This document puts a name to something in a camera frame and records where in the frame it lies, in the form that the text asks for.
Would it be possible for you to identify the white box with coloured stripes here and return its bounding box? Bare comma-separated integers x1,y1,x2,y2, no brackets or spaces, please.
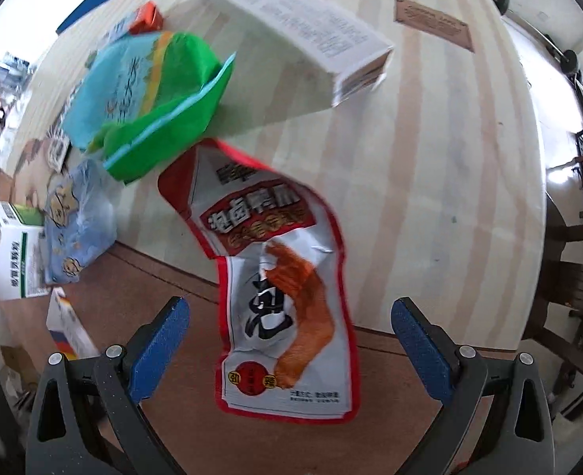
46,287,99,362

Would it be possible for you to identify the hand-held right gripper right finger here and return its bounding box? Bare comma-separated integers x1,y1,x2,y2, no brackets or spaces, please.
391,297,554,475

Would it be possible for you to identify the small orange packet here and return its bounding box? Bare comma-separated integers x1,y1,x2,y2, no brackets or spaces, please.
129,2,166,34

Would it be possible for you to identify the white green medicine box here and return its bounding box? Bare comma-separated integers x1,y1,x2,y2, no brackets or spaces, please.
0,201,50,301

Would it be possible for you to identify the light blue tissue pack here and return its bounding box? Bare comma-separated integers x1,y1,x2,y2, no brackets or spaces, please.
43,158,119,286

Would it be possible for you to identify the green blue snack bag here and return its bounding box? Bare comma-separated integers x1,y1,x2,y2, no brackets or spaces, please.
63,31,237,186

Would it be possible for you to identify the dark wooden chair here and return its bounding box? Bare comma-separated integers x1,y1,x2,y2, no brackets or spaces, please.
519,193,583,416

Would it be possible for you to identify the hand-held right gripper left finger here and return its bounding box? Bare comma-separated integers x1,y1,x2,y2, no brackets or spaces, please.
27,297,192,475

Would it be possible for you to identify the pink striped tablecloth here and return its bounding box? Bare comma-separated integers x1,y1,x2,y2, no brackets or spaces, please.
7,0,550,475

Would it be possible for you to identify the long white paper box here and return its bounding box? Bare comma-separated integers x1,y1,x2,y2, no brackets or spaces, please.
189,0,395,139

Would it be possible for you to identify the red white snack packet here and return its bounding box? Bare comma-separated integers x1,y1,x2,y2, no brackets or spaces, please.
157,139,362,425

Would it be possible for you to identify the barbell with black weights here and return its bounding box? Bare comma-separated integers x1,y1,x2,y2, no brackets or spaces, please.
490,0,579,75

